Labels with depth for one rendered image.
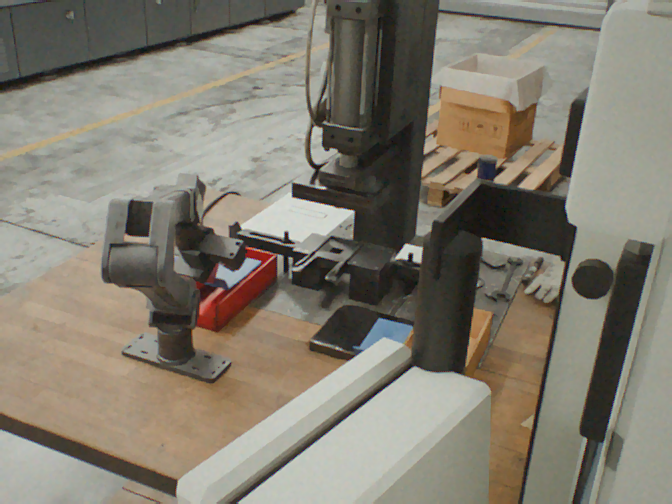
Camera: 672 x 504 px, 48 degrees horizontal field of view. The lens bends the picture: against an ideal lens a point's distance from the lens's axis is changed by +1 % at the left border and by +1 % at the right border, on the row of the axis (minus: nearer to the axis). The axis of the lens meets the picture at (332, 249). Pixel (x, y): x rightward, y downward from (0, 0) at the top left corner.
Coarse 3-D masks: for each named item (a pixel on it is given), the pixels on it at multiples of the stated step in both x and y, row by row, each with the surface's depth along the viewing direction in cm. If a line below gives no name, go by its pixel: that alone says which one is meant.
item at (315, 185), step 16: (384, 144) 169; (336, 160) 155; (352, 160) 151; (368, 160) 160; (384, 160) 161; (304, 176) 158; (320, 176) 150; (336, 176) 149; (352, 176) 148; (368, 176) 154; (304, 192) 155; (320, 192) 153; (336, 192) 152; (352, 192) 151; (368, 192) 151; (384, 192) 155; (336, 208) 157; (352, 208) 151; (368, 208) 150
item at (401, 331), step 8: (384, 320) 149; (376, 328) 146; (384, 328) 147; (392, 328) 147; (400, 328) 147; (408, 328) 147; (368, 336) 144; (376, 336) 144; (400, 336) 144; (368, 344) 141; (360, 352) 137
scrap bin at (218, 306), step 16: (256, 256) 167; (272, 256) 165; (256, 272) 157; (272, 272) 165; (208, 288) 161; (240, 288) 152; (256, 288) 159; (208, 304) 156; (224, 304) 147; (240, 304) 154; (208, 320) 147; (224, 320) 149
